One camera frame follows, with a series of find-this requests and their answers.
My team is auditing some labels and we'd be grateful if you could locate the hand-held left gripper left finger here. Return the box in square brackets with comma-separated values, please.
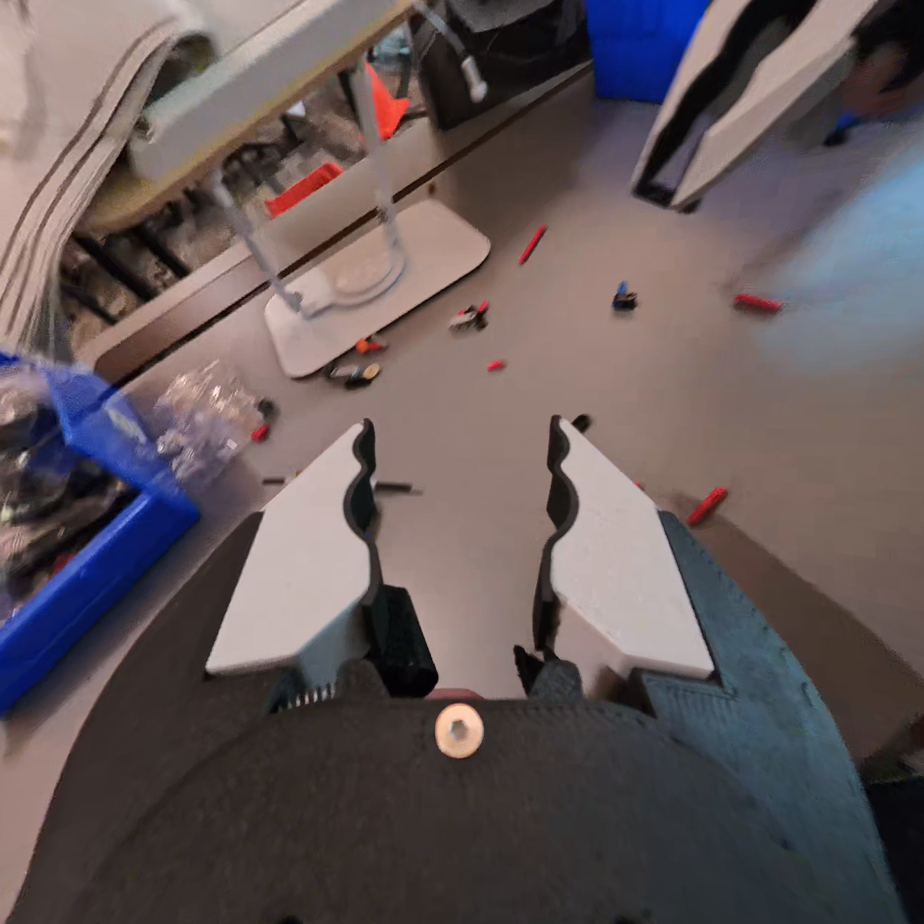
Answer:
[204, 419, 384, 690]

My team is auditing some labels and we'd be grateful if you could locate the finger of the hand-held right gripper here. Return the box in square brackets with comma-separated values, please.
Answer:
[674, 0, 879, 213]
[631, 0, 814, 212]

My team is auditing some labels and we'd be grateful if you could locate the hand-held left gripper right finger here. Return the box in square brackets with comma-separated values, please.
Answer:
[533, 414, 717, 683]

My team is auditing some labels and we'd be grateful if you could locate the pile of lego part bags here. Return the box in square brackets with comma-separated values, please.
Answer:
[0, 364, 138, 615]

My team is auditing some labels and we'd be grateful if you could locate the blue plastic storage bin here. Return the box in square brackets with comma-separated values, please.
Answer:
[0, 351, 202, 716]
[585, 0, 713, 102]

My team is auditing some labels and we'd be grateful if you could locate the clear plastic bag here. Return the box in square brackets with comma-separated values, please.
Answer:
[154, 361, 264, 492]

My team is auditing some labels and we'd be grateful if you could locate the orange cone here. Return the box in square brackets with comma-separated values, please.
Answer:
[364, 64, 410, 140]

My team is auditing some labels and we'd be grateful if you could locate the white book stand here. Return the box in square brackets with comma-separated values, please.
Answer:
[128, 0, 492, 381]

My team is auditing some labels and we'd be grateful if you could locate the red box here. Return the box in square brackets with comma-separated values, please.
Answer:
[264, 162, 345, 219]

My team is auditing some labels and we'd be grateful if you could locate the white instruction booklet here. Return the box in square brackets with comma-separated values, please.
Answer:
[0, 0, 304, 355]

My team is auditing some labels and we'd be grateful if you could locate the elastic cord with white tip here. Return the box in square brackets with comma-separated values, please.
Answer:
[415, 0, 489, 102]

